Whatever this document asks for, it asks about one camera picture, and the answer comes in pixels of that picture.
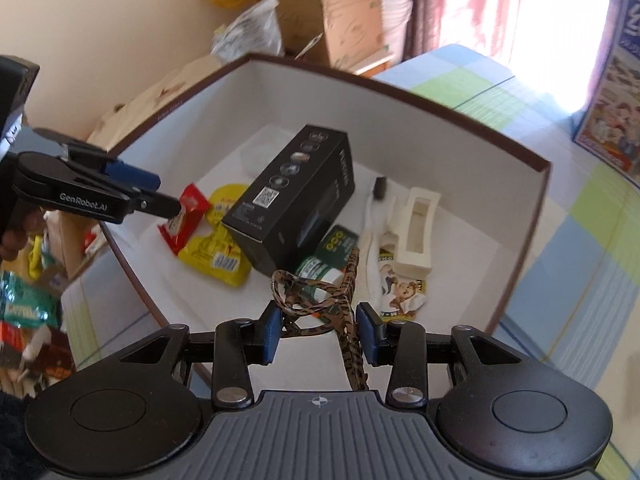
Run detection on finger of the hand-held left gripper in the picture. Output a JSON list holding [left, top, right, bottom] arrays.
[[12, 153, 182, 225], [34, 128, 162, 191]]

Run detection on yellow snack packet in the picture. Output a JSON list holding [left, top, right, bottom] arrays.
[[178, 184, 253, 288]]

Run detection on green foil packet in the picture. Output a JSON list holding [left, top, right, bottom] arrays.
[[0, 269, 64, 329]]

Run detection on green battery pack card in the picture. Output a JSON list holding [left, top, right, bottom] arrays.
[[294, 224, 362, 287]]

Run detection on brown cardboard boxes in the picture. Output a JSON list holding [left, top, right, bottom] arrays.
[[319, 0, 387, 70]]

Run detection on pink curtain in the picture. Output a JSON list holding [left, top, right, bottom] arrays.
[[410, 0, 617, 63]]

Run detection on white paper bag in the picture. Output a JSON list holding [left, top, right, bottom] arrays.
[[382, 0, 417, 62]]

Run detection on dark cloth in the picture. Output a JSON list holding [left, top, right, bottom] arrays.
[[0, 389, 32, 480]]

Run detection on person's left hand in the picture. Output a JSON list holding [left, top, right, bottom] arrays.
[[0, 211, 44, 262]]

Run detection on blue milk carton box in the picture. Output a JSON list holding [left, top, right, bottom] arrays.
[[572, 0, 640, 177]]

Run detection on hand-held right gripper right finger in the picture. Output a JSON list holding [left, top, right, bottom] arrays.
[[355, 302, 524, 409]]

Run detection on white plastic item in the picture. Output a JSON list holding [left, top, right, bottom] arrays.
[[359, 175, 390, 307]]

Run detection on crumpled clear plastic bag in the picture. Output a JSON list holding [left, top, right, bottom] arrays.
[[211, 0, 282, 59]]

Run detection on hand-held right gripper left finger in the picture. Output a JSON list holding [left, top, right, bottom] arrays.
[[120, 303, 282, 409]]

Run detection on leopard print strap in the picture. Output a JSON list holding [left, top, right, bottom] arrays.
[[270, 247, 372, 392]]

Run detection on black product box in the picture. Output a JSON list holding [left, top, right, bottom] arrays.
[[221, 123, 357, 277]]

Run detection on white plastic holder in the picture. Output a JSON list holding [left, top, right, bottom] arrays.
[[394, 187, 444, 277]]

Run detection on open brown cardboard box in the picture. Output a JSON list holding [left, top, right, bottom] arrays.
[[270, 0, 332, 63]]

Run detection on red snack packet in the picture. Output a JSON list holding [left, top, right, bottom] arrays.
[[157, 184, 212, 257]]

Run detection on large brown cardboard box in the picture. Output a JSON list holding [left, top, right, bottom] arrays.
[[100, 52, 552, 391]]

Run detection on brown snack packet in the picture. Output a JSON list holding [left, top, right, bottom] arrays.
[[27, 329, 77, 387]]

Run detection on cartoon print packet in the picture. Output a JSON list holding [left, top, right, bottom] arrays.
[[377, 244, 429, 322]]

